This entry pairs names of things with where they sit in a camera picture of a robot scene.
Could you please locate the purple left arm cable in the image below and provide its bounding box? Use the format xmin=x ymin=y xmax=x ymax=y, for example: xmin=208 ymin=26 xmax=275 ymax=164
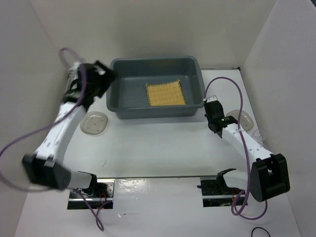
xmin=0 ymin=47 xmax=106 ymax=232

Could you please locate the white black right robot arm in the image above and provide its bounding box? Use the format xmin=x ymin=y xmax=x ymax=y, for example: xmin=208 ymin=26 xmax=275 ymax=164
xmin=203 ymin=98 xmax=290 ymax=202

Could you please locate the black cable loop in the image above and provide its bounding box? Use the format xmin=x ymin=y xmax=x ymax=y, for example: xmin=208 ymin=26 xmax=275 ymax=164
xmin=251 ymin=227 xmax=272 ymax=237

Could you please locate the clear glass plate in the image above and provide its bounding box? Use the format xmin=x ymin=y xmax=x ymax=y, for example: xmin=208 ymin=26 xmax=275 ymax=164
xmin=80 ymin=111 xmax=108 ymax=135
xmin=226 ymin=110 xmax=254 ymax=132

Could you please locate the clear plastic cup upper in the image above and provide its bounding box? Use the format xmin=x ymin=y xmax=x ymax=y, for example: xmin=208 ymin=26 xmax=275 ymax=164
xmin=251 ymin=129 xmax=267 ymax=144

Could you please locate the yellow woven bamboo mat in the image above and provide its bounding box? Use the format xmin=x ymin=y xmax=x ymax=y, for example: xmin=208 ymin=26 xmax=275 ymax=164
xmin=146 ymin=79 xmax=186 ymax=106

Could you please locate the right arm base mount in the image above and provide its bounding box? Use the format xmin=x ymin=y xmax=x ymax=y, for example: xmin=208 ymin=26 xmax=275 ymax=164
xmin=197 ymin=168 xmax=241 ymax=207

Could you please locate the grey plastic bin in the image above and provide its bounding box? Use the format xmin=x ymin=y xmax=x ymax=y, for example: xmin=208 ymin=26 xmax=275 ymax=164
xmin=106 ymin=56 xmax=205 ymax=119

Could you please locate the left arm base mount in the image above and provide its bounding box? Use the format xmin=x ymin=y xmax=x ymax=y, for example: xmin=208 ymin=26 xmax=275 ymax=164
xmin=67 ymin=179 xmax=115 ymax=210

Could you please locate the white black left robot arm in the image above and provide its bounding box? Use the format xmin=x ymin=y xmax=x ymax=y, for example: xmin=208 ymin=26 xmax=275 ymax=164
xmin=22 ymin=61 xmax=117 ymax=198

